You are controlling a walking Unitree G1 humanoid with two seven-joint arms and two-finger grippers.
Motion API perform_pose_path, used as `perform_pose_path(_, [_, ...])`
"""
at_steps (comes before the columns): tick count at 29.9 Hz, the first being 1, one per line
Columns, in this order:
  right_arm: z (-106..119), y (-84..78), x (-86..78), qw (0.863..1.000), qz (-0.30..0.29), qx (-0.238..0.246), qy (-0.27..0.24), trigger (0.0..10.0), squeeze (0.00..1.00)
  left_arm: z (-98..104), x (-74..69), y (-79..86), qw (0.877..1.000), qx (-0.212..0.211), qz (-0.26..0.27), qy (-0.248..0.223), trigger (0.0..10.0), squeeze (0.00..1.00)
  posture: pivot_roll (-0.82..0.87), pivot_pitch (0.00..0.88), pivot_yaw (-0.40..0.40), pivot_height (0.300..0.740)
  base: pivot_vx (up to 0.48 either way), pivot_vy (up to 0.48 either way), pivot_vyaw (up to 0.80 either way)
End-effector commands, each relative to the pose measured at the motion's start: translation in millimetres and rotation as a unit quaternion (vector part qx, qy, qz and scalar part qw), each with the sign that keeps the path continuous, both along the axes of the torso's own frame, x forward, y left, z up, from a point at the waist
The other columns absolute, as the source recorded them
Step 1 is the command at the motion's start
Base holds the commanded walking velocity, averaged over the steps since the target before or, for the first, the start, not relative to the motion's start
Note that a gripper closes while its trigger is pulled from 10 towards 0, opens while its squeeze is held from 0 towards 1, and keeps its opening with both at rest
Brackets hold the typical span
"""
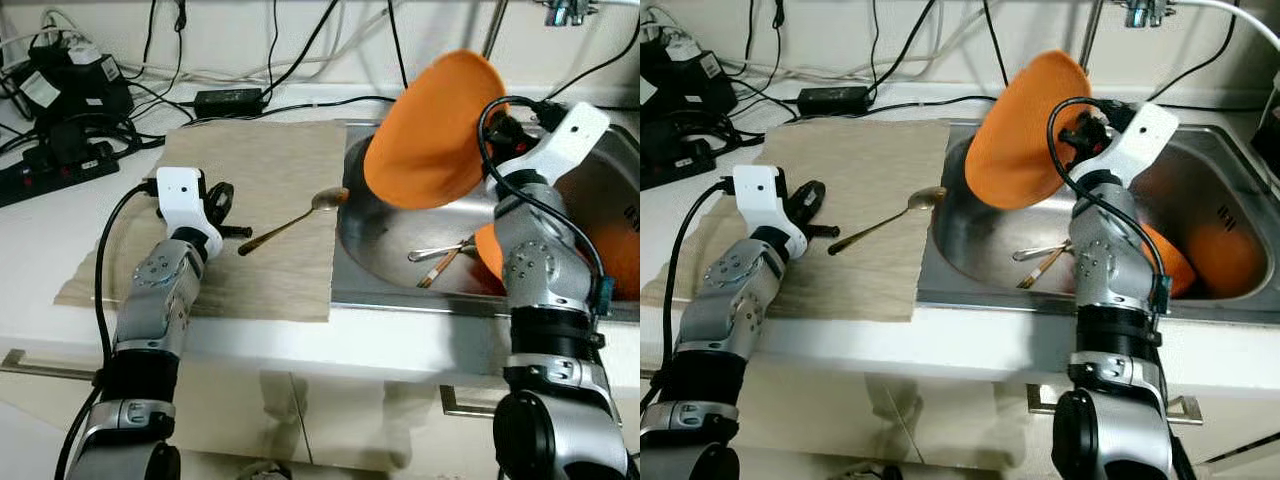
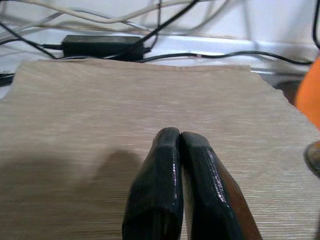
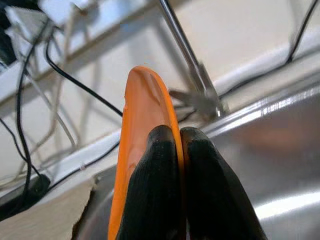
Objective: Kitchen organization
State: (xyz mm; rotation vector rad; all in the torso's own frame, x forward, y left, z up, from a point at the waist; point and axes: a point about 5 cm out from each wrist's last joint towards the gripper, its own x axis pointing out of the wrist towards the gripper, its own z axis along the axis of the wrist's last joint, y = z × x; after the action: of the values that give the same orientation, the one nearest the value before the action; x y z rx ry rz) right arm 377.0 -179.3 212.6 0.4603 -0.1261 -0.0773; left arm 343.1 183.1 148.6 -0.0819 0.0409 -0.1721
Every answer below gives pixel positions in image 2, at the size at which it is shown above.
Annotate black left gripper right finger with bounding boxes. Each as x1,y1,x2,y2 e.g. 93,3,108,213
178,131,264,240

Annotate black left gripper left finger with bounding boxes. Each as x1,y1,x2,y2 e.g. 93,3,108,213
121,126,185,240

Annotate gold metal spoon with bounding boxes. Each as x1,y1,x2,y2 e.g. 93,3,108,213
303,140,320,177

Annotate orange plastic plate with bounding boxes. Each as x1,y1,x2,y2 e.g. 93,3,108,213
294,56,320,131

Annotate beige woven table mat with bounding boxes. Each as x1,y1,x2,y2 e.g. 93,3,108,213
0,59,320,240

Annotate black power adapter brick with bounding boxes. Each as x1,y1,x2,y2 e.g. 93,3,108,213
61,34,152,62

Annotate black power cable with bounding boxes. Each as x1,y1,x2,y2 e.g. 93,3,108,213
311,0,320,50
141,50,315,66
0,21,58,60
107,0,202,60

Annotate white power cable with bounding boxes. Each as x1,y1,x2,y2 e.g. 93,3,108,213
14,0,200,25

